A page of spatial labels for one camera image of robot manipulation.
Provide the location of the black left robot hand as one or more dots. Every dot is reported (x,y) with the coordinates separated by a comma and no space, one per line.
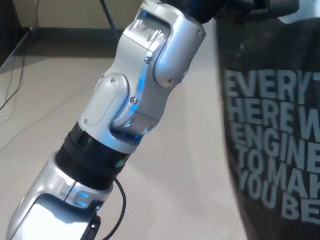
(250,8)

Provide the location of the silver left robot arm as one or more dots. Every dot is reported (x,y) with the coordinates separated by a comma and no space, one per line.
(140,82)

